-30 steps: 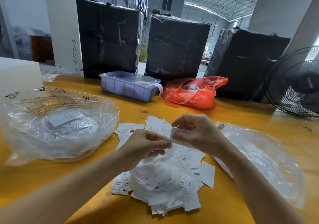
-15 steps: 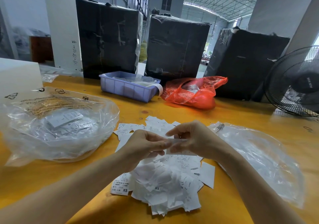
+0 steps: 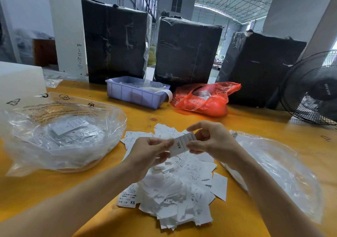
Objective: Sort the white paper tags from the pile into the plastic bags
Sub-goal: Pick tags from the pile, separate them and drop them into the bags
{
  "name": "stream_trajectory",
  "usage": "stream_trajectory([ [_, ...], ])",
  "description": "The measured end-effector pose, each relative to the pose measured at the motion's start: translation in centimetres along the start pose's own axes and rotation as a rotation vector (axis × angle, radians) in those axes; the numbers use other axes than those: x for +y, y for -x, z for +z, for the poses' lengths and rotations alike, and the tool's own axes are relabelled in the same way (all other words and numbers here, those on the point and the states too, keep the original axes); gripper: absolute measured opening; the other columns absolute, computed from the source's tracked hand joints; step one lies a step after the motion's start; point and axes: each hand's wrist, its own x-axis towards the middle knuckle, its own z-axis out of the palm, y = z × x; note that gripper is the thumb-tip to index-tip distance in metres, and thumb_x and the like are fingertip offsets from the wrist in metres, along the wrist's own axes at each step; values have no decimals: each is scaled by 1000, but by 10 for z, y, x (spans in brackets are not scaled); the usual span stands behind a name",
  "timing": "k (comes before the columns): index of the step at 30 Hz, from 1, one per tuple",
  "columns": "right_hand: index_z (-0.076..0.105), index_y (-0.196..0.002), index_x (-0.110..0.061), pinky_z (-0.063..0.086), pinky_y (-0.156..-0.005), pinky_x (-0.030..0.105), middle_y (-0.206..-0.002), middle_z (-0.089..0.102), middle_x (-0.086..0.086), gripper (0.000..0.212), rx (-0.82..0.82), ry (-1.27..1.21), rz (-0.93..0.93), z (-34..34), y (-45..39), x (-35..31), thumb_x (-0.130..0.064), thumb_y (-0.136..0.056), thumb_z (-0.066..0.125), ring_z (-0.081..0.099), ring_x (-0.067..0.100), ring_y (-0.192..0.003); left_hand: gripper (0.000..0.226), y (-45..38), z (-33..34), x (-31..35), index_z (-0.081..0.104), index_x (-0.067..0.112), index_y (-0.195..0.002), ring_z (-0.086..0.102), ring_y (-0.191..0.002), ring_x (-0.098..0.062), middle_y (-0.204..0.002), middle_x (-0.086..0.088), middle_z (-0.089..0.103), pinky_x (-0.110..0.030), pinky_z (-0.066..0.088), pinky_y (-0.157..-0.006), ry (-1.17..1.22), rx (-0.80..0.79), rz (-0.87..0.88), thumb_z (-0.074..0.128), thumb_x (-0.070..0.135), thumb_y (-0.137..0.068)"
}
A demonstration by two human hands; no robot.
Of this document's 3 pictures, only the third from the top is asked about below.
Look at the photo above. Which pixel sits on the person's left hand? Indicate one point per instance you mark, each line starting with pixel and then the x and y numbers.
pixel 145 154

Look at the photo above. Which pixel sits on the person's right hand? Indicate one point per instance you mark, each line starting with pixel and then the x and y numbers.
pixel 216 139

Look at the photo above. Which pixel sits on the white paper label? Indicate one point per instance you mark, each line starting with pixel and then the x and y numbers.
pixel 181 143

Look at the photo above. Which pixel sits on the pile of white labels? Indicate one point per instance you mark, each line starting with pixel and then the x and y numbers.
pixel 174 192

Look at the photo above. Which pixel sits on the clear plastic bag black print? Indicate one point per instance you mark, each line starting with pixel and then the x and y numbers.
pixel 284 171

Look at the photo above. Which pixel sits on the large clear bag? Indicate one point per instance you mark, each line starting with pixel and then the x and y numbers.
pixel 66 136

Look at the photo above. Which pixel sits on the person's right forearm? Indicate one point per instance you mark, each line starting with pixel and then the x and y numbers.
pixel 279 202

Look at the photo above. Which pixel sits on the person's left forearm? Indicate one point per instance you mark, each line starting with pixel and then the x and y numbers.
pixel 60 205

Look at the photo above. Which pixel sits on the red plastic bag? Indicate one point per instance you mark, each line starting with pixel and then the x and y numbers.
pixel 205 100

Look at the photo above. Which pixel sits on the blue plastic bin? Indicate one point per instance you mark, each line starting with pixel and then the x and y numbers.
pixel 132 92

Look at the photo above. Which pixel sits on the large black wrapped bale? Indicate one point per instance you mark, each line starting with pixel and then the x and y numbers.
pixel 187 52
pixel 116 40
pixel 260 69

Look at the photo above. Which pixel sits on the black table fan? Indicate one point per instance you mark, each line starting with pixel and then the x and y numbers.
pixel 313 89

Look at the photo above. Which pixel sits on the grey cabin with window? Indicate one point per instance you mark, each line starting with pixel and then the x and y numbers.
pixel 176 4

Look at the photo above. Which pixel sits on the brown wooden cabinet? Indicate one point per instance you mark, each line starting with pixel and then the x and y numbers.
pixel 45 52

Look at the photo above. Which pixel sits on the white foam box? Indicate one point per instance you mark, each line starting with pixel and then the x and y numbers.
pixel 18 84

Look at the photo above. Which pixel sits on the white pillar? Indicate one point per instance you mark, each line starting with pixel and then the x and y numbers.
pixel 67 28

